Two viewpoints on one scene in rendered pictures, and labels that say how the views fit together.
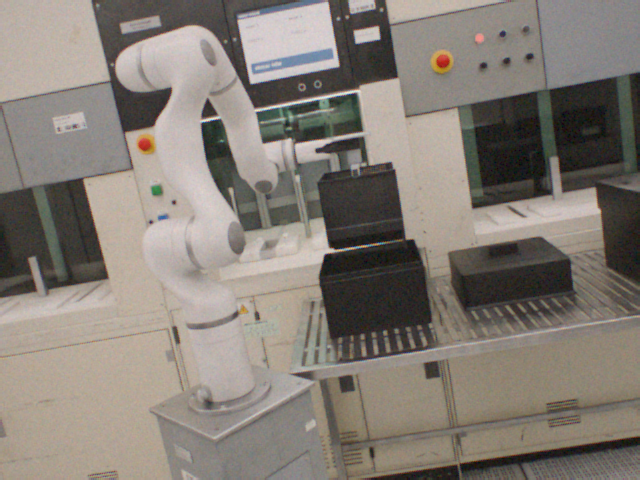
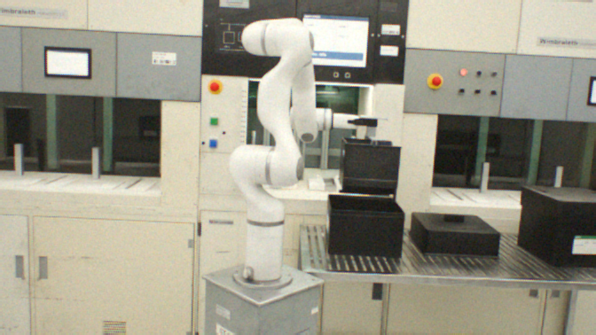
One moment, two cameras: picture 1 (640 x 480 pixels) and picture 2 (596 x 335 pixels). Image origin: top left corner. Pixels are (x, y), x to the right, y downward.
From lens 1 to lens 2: 0.37 m
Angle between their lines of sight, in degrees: 7
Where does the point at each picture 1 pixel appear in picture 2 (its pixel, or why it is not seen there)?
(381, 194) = (388, 161)
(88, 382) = (123, 250)
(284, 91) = (323, 74)
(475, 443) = not seen: outside the picture
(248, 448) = (276, 316)
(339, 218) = (355, 171)
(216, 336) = (269, 233)
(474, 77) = (453, 97)
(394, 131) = (393, 120)
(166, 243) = (251, 161)
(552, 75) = (505, 108)
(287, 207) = not seen: hidden behind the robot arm
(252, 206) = not seen: hidden behind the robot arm
